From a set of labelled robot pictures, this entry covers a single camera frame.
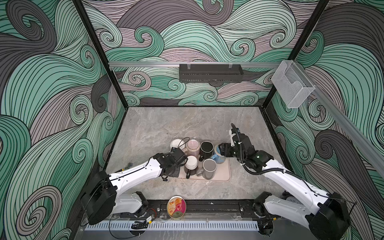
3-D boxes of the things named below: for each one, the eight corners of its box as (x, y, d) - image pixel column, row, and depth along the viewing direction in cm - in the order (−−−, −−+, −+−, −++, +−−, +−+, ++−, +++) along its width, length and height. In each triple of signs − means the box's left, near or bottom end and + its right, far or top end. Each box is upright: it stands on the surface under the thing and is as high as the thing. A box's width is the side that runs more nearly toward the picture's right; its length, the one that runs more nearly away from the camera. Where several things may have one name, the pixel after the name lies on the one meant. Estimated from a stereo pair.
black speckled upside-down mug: (199, 163, 91) (200, 156, 83) (198, 148, 98) (199, 140, 90) (212, 163, 91) (215, 156, 83) (211, 148, 98) (213, 140, 90)
